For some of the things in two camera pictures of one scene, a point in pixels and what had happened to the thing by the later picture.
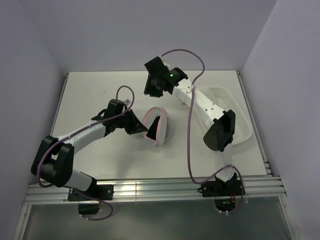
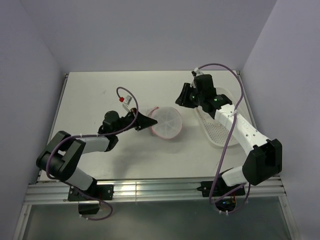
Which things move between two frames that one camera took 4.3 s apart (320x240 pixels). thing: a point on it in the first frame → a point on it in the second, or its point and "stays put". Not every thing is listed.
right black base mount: [217, 188] stays put
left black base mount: [101, 192] stays put
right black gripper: [149, 90] → [183, 100]
